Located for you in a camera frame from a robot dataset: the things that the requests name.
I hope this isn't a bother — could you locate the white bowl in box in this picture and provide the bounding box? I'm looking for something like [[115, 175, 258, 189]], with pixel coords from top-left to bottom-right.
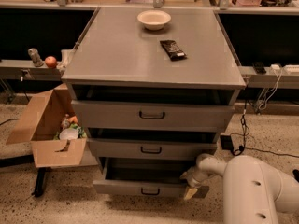
[[59, 128, 78, 140]]

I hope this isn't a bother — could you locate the grey middle drawer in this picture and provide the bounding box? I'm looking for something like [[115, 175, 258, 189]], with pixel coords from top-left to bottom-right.
[[88, 129, 217, 161]]

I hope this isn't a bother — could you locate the grey bottom drawer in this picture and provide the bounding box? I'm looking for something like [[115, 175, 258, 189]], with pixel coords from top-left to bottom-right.
[[93, 158, 195, 198]]

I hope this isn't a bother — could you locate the grey side shelf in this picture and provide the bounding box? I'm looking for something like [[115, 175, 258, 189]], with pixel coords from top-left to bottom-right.
[[0, 60, 61, 81]]

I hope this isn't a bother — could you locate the grey metal drawer cabinet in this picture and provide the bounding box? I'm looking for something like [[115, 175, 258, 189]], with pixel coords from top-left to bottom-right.
[[61, 7, 247, 142]]

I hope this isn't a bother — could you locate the red apple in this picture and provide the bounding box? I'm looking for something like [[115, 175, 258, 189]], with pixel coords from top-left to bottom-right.
[[45, 56, 58, 68]]

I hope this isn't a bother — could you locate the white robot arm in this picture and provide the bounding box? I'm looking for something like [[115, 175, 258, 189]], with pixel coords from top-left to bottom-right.
[[181, 154, 299, 224]]

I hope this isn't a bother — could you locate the black stand leg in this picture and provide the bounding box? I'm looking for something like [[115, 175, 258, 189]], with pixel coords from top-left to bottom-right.
[[0, 155, 46, 198]]

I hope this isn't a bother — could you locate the black device on shelf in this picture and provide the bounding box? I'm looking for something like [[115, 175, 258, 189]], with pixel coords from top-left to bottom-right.
[[252, 62, 266, 75]]

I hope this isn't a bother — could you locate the white power strip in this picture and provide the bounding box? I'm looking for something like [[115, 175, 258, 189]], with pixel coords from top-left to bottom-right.
[[284, 64, 299, 74]]

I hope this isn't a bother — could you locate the black snack bar wrapper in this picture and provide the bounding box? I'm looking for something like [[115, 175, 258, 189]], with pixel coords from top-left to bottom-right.
[[160, 40, 187, 61]]

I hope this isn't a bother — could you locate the white ceramic bowl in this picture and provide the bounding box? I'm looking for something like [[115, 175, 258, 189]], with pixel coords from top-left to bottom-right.
[[137, 10, 171, 31]]

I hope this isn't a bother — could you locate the black power adapter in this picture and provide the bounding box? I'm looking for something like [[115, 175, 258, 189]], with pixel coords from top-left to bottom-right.
[[221, 135, 234, 151]]

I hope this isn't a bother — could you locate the small grey figurine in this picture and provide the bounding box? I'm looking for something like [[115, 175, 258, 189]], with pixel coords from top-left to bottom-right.
[[28, 48, 44, 67]]

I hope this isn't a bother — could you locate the grey drawer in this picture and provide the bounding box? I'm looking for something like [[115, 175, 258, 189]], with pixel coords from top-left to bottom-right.
[[93, 158, 195, 198], [88, 129, 217, 161], [70, 85, 236, 133]]

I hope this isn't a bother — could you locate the white charger with cable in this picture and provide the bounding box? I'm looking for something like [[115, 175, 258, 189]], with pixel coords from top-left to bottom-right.
[[257, 63, 282, 111]]

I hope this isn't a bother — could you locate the black floor cable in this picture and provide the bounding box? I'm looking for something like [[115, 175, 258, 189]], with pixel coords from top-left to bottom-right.
[[230, 100, 299, 160]]

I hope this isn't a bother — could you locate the grey top drawer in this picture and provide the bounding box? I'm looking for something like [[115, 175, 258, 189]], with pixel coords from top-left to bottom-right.
[[70, 85, 236, 133]]

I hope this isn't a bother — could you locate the brown cardboard box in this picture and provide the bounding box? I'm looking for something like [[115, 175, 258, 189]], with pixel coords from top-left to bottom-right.
[[7, 84, 86, 167]]

